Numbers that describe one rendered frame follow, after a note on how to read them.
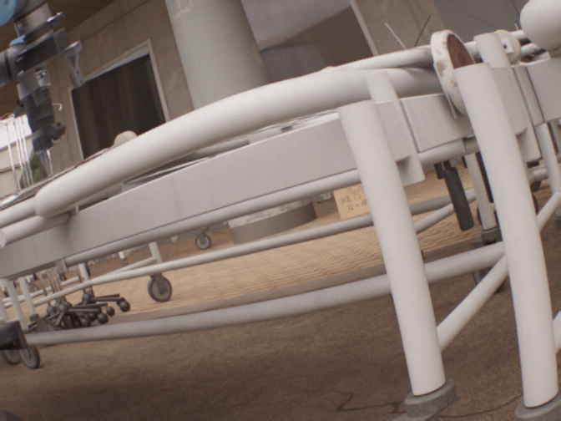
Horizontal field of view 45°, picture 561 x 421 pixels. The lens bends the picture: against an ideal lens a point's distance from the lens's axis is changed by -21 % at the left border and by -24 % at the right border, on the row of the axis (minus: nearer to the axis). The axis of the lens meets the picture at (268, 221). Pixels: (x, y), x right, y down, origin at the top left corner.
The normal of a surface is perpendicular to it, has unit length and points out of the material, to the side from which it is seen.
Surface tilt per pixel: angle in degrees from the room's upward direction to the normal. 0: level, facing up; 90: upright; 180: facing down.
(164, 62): 90
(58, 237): 90
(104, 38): 90
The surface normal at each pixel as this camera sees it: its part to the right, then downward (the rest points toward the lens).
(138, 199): -0.55, 0.22
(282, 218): 0.24, -0.02
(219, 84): -0.21, 0.12
